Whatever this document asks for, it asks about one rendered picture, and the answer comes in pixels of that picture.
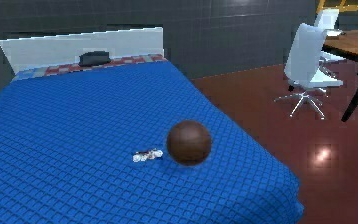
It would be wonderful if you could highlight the white office chair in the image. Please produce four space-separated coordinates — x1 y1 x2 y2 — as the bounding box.
274 22 345 120

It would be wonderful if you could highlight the brown wooden desk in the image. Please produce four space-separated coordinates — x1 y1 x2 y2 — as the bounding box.
321 28 358 123

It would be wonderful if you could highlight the black pillow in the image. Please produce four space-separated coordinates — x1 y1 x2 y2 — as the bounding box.
78 50 112 67

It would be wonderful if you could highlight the white game controller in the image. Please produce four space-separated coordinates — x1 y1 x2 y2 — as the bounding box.
132 148 164 163

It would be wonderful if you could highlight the yellow framed window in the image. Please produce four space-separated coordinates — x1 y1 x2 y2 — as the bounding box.
316 0 358 14

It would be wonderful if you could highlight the brown ball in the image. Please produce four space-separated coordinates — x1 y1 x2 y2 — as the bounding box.
166 119 213 167

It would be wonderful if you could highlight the blue quilted bed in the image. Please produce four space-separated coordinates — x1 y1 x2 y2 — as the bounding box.
0 26 305 224

